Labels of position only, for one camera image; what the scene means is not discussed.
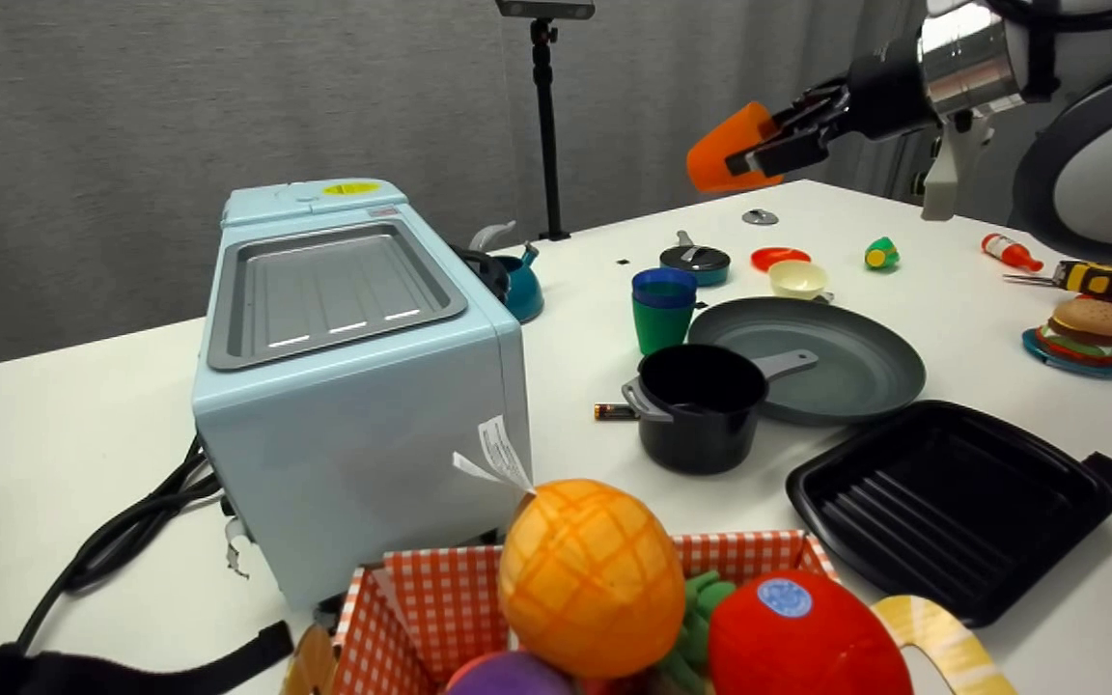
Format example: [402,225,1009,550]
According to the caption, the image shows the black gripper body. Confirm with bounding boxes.
[821,49,936,152]

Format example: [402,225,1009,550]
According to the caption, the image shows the translucent orange plastic cup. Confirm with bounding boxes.
[682,95,781,201]

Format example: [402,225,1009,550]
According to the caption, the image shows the small orange-red plate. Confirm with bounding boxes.
[750,242,820,279]

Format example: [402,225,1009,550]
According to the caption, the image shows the large grey-blue round plate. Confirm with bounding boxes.
[687,295,932,429]

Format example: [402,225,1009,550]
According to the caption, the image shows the small teal plate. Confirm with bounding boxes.
[1019,323,1112,382]

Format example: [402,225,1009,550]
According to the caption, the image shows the cream plastic bowl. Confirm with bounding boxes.
[763,259,839,305]

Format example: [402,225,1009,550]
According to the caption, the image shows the small teal frying pan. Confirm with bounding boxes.
[656,229,734,291]

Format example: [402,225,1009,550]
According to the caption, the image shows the green yellow toy vegetable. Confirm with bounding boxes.
[861,232,904,279]

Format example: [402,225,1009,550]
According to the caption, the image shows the stacked blue green cups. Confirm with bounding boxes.
[631,264,702,360]

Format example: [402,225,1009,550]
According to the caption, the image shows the red toy ketchup bottle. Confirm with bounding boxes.
[977,229,1045,279]

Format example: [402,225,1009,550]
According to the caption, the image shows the black tripod stand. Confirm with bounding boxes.
[496,0,597,242]

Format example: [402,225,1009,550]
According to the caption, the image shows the small black pot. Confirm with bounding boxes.
[591,340,826,480]

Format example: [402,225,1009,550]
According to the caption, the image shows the teal toy kettle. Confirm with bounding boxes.
[457,219,548,328]

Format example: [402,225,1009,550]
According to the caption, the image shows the toy burger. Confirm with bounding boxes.
[1035,295,1112,369]

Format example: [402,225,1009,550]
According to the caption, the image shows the black ridged grill tray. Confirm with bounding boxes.
[785,399,1112,631]

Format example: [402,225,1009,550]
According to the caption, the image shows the orange plush fruit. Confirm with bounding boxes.
[496,474,693,683]

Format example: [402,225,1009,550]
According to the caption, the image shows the green plush vegetable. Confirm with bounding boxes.
[656,570,743,695]

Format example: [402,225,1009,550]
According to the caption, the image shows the red plush fruit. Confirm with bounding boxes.
[705,568,916,695]

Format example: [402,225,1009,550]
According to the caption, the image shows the light blue toaster oven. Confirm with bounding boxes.
[189,175,536,619]

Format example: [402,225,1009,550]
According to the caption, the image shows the wooden crate with toys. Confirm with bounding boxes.
[282,530,842,695]

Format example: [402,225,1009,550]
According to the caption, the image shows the grey curtain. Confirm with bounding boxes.
[0,0,936,378]

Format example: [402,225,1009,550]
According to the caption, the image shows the purple plush fruit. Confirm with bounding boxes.
[440,649,581,695]

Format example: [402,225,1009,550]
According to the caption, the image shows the black bag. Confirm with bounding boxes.
[0,609,299,695]

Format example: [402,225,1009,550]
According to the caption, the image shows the black power cable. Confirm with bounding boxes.
[12,436,227,654]

